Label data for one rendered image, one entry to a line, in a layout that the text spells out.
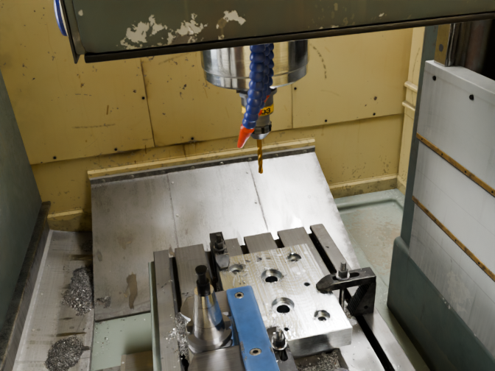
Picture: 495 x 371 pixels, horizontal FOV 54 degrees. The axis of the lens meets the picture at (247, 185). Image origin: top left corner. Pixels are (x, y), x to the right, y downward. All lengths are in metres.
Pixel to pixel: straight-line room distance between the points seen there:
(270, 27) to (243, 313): 0.42
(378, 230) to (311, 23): 1.64
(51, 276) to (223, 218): 0.62
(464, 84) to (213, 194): 1.08
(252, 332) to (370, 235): 1.35
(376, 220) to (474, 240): 1.02
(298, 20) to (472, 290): 0.85
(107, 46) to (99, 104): 1.42
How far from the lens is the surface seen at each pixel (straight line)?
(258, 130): 0.76
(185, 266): 1.32
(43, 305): 1.71
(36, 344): 1.59
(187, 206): 1.80
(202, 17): 0.39
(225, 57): 0.67
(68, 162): 1.91
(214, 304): 0.65
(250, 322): 0.69
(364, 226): 2.02
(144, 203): 1.83
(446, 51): 1.09
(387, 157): 2.16
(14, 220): 1.66
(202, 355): 0.67
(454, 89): 1.05
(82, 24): 0.39
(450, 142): 1.08
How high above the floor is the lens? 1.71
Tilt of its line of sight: 29 degrees down
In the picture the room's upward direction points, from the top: 4 degrees counter-clockwise
